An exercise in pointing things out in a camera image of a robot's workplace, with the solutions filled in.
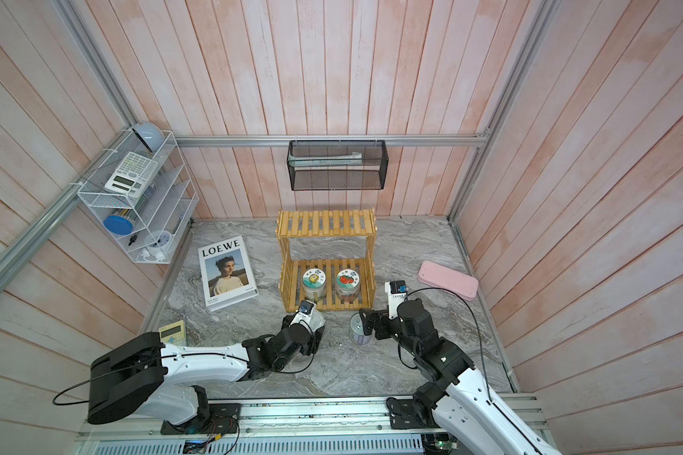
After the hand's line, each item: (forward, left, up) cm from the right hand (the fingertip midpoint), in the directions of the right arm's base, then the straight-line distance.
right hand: (373, 306), depth 77 cm
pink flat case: (+18, -29, -15) cm, 37 cm away
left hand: (-2, +18, -10) cm, 21 cm away
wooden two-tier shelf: (+21, +14, +12) cm, 27 cm away
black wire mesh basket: (+54, -2, +5) cm, 54 cm away
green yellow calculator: (-3, +63, -14) cm, 64 cm away
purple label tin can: (-3, +5, -8) cm, 10 cm away
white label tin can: (-1, +16, -7) cm, 18 cm away
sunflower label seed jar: (+10, +18, -5) cm, 21 cm away
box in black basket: (+42, +21, +19) cm, 51 cm away
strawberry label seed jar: (+10, +7, -5) cm, 14 cm away
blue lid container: (+15, +71, +17) cm, 74 cm away
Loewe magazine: (+17, +50, -11) cm, 54 cm away
